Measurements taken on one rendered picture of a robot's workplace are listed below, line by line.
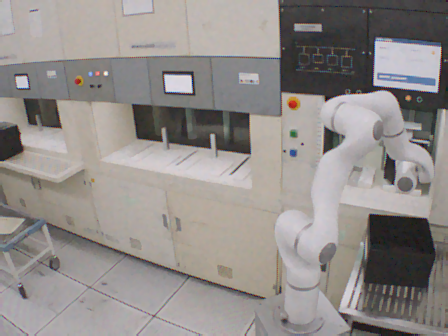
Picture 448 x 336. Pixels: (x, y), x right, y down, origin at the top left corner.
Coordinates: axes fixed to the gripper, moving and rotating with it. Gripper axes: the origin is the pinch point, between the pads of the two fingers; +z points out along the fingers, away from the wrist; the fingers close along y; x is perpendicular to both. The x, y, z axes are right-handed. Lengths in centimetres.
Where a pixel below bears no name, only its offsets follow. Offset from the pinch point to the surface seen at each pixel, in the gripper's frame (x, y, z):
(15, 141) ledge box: -27, -288, -4
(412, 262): -29.8, 8.7, -38.1
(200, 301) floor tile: -119, -111, -11
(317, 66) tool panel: 35, -44, 2
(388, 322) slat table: -43, 4, -60
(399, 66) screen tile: 37.5, -7.4, 1.8
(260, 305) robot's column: -43, -45, -67
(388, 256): -27.7, -1.4, -39.9
